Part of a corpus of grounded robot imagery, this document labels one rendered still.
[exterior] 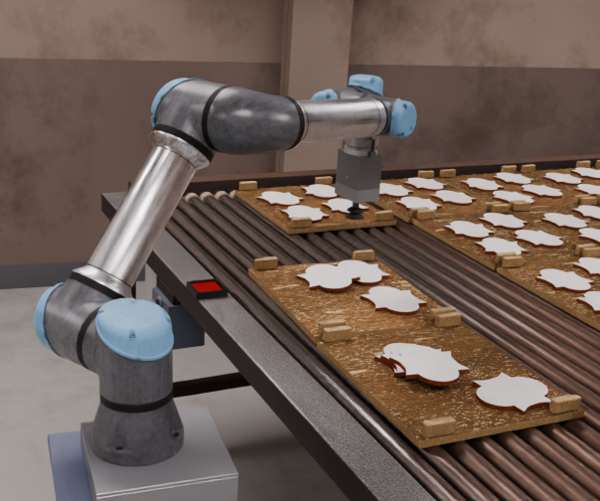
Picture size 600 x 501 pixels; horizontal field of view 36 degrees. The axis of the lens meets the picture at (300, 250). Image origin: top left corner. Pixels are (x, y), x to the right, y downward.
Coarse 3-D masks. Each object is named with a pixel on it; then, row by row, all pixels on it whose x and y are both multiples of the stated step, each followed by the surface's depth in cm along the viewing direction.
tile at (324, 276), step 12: (324, 264) 226; (300, 276) 220; (312, 276) 219; (324, 276) 219; (336, 276) 218; (348, 276) 218; (360, 276) 218; (312, 288) 214; (324, 288) 213; (336, 288) 212; (348, 288) 214
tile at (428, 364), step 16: (400, 352) 178; (416, 352) 179; (432, 352) 179; (448, 352) 180; (416, 368) 172; (432, 368) 173; (448, 368) 173; (464, 368) 173; (432, 384) 168; (448, 384) 169
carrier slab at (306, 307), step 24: (312, 264) 230; (336, 264) 232; (264, 288) 215; (288, 288) 214; (360, 288) 217; (408, 288) 219; (288, 312) 203; (312, 312) 202; (336, 312) 203; (360, 312) 203; (384, 312) 204; (312, 336) 191
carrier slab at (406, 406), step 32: (352, 352) 184; (480, 352) 188; (384, 384) 172; (416, 384) 173; (544, 384) 176; (416, 416) 161; (448, 416) 162; (480, 416) 163; (512, 416) 163; (544, 416) 164; (576, 416) 167
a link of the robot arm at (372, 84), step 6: (354, 78) 196; (360, 78) 195; (366, 78) 195; (372, 78) 196; (378, 78) 197; (348, 84) 198; (354, 84) 196; (360, 84) 195; (366, 84) 195; (372, 84) 195; (378, 84) 196; (366, 90) 195; (372, 90) 195; (378, 90) 196
